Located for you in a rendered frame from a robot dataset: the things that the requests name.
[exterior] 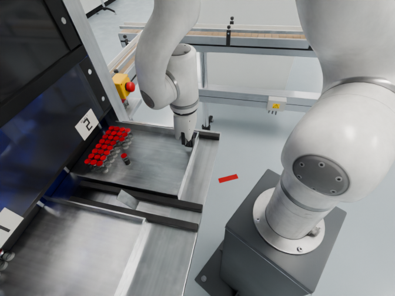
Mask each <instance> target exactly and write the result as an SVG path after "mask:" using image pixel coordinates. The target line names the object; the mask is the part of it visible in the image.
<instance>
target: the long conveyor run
mask: <svg viewBox="0 0 395 296"><path fill-rule="evenodd" d="M230 19H231V20H232V21H230V25H226V24H201V23H196V24H195V26H194V27H193V28H192V29H191V30H190V31H189V32H188V33H187V34H186V35H185V36H184V37H183V39H182V40H181V41H180V42H179V43H185V44H188V45H191V46H193V47H194V48H195V49H196V52H218V53H241V54H252V55H275V56H297V57H310V58H317V56H316V54H315V52H314V50H313V49H312V48H311V46H310V45H309V43H308V41H307V40H306V37H305V35H304V33H303V30H302V27H301V26H274V25H234V21H233V20H234V17H233V16H231V17H230ZM146 23H147V22H124V25H119V27H120V29H124V30H122V31H121V32H119V33H118V36H119V39H120V42H121V45H122V47H123V48H125V47H126V44H125V38H123V35H126V36H127V39H128V42H131V41H132V40H133V39H134V38H135V37H136V36H137V35H138V34H139V33H140V32H141V31H142V30H143V29H144V27H145V25H146ZM126 25H130V26H126ZM271 29H277V30H271ZM293 30H297V31H293Z"/></svg>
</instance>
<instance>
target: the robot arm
mask: <svg viewBox="0 0 395 296"><path fill-rule="evenodd" d="M295 2H296V8H297V13H298V16H299V21H300V24H301V27H302V30H303V33H304V35H305V37H306V40H307V41H308V43H309V45H310V46H311V48H312V49H313V50H314V52H315V54H316V56H317V58H318V60H319V62H320V66H321V69H322V74H323V88H322V93H321V96H320V97H319V98H318V99H317V100H316V102H315V103H314V104H313V106H312V107H311V108H310V109H309V110H308V111H307V112H306V114H305V115H304V116H303V117H302V118H301V119H300V121H299V122H298V124H297V125H296V126H295V128H294V129H293V130H292V132H291V134H290V135H289V137H288V139H287V140H286V143H285V144H284V147H283V150H282V153H281V158H280V159H281V163H282V166H283V168H284V169H283V171H282V174H281V176H280V179H279V181H278V182H277V185H276V187H274V188H271V189H268V190H266V191H264V192H263V193H262V194H260V195H259V197H258V198H257V199H256V201H255V204H254V206H253V213H252V214H253V222H254V225H255V227H256V230H257V232H258V233H259V235H260V236H261V238H262V239H264V241H265V242H267V243H268V245H270V246H271V247H273V248H274V249H276V250H278V251H280V252H283V253H286V254H290V255H302V254H307V253H309V252H311V251H313V250H314V249H316V248H317V247H318V246H319V245H320V243H321V242H322V240H323V237H324V232H325V225H324V220H323V218H324V217H325V216H326V215H327V214H328V213H329V212H331V211H332V210H333V209H334V208H335V207H336V206H337V205H338V204H339V203H340V202H344V203H353V202H357V201H360V200H362V199H364V198H365V197H367V196H368V195H369V194H370V193H371V192H372V191H374V190H375V188H376V187H377V186H378V185H379V184H380V183H381V182H382V180H383V179H384V178H385V176H386V174H387V173H388V171H389V170H390V168H391V166H392V164H393V162H394V160H395V0H295ZM200 6H201V0H154V7H153V12H152V14H151V16H150V18H149V20H148V21H147V23H146V25H145V27H144V29H143V31H142V33H141V35H140V38H139V40H138V44H137V47H136V52H135V70H136V77H137V80H138V85H139V90H140V93H141V96H142V99H143V101H144V102H145V103H146V105H147V106H148V107H149V108H151V109H153V110H159V109H163V108H164V107H166V106H168V105H169V106H170V108H171V110H172V111H173V113H174V114H173V125H174V131H175V138H176V140H179V138H180V136H181V138H182V145H185V146H186V147H193V144H194V137H193V135H194V129H195V126H196V122H197V114H196V111H197V109H198V106H199V91H198V71H197V60H196V49H195V48H194V47H193V46H191V45H188V44H185V43H179V42H180V41H181V40H182V39H183V37H184V36H185V35H186V34H187V33H188V32H189V31H190V30H191V29H192V28H193V27H194V26H195V24H196V23H197V21H198V19H199V14H200Z"/></svg>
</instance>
